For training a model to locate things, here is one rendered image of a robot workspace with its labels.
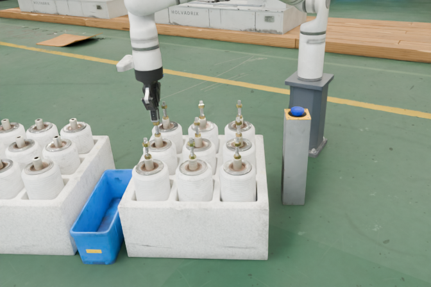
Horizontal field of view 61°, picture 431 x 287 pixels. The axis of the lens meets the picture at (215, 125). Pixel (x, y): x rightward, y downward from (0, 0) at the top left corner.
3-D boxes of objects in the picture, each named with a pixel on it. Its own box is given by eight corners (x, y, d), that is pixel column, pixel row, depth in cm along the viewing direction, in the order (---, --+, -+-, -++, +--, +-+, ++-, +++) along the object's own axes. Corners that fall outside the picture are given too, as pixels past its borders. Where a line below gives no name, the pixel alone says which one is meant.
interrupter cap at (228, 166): (245, 179, 92) (245, 177, 92) (218, 173, 95) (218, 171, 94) (256, 163, 98) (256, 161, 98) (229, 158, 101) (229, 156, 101)
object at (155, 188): (163, 235, 101) (155, 180, 93) (134, 226, 104) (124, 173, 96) (179, 213, 109) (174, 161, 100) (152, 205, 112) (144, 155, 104)
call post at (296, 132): (280, 191, 127) (283, 109, 113) (301, 191, 126) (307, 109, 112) (282, 205, 120) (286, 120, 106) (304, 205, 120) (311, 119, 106)
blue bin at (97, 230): (111, 197, 128) (104, 168, 123) (142, 197, 127) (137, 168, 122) (77, 266, 101) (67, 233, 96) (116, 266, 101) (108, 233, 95)
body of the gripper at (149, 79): (158, 68, 93) (162, 102, 98) (165, 58, 101) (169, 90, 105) (129, 69, 94) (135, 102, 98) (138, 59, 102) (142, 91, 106)
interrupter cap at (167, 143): (160, 155, 104) (160, 153, 104) (140, 148, 108) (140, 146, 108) (177, 143, 110) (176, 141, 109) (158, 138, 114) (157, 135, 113)
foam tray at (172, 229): (157, 177, 138) (151, 134, 130) (261, 177, 135) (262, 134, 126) (127, 257, 103) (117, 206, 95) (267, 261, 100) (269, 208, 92)
